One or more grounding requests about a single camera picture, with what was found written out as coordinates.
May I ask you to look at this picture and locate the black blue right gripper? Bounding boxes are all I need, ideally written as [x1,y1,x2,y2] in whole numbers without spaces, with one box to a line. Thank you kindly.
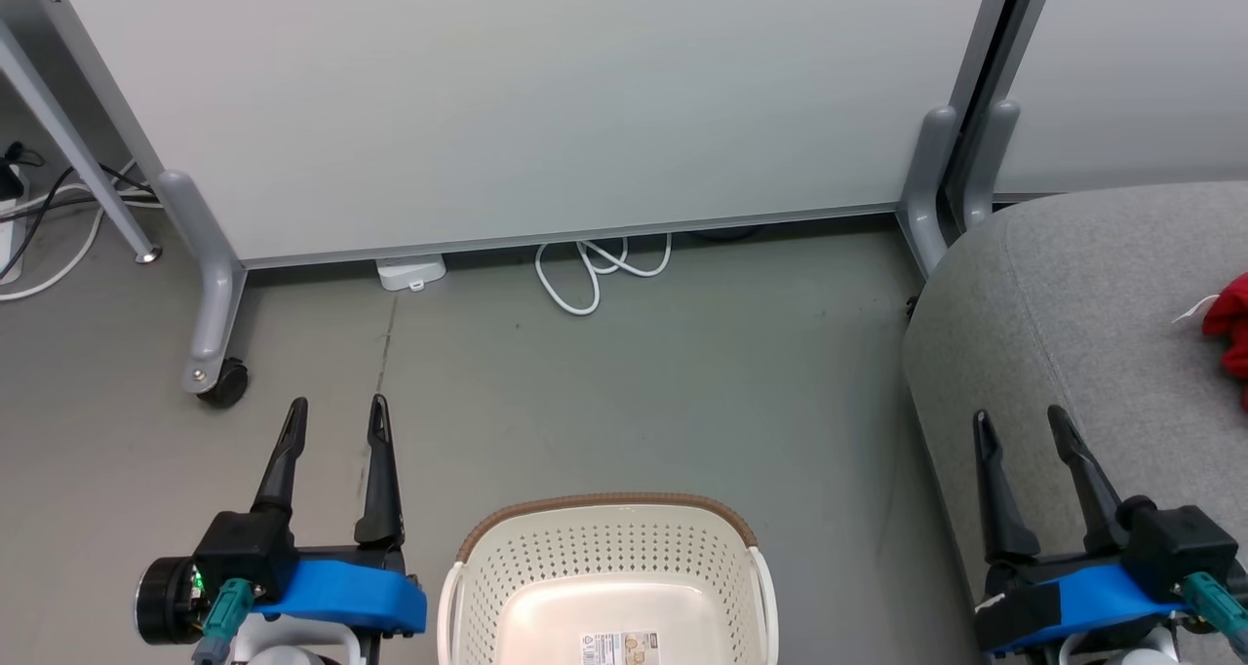
[972,404,1240,657]

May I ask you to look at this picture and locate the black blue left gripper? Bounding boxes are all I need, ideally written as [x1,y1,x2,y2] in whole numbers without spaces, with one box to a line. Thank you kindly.
[193,394,428,638]

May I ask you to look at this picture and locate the red fleece clothing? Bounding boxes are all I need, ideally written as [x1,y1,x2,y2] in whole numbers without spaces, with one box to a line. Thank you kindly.
[1173,272,1248,383]

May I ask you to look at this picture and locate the cream perforated laundry basket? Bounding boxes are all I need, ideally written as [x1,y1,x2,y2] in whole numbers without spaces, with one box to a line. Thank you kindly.
[437,492,780,665]

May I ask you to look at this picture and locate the paper basket label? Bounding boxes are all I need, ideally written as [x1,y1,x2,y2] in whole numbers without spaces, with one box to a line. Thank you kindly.
[581,631,661,665]

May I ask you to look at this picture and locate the grey fabric sofa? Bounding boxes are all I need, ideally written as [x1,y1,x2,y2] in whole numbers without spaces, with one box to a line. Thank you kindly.
[902,180,1248,665]

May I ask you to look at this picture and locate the white power adapter box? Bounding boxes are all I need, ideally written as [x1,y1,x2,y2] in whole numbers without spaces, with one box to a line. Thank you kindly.
[376,254,448,293]

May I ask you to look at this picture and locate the grey partition foot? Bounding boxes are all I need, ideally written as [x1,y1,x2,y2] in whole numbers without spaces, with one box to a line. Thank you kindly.
[154,169,248,396]
[960,98,1022,233]
[896,106,962,279]

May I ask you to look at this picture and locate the white power strip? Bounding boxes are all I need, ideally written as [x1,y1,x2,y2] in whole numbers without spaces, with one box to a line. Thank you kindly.
[0,163,27,286]

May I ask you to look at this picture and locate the white partition panel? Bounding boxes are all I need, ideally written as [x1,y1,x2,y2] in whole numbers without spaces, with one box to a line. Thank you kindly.
[34,0,1020,272]
[993,0,1248,199]

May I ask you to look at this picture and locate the teal cable connector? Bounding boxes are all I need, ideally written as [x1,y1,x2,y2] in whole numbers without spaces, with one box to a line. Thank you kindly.
[192,577,256,665]
[1183,572,1248,659]

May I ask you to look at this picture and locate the looped white cable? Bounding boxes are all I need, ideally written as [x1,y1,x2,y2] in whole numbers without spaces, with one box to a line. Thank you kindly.
[534,234,674,317]

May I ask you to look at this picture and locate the long white cable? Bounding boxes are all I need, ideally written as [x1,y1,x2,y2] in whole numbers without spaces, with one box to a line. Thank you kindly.
[0,182,139,303]

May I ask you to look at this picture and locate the long black cable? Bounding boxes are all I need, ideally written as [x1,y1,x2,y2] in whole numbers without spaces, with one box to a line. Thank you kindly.
[0,161,159,282]

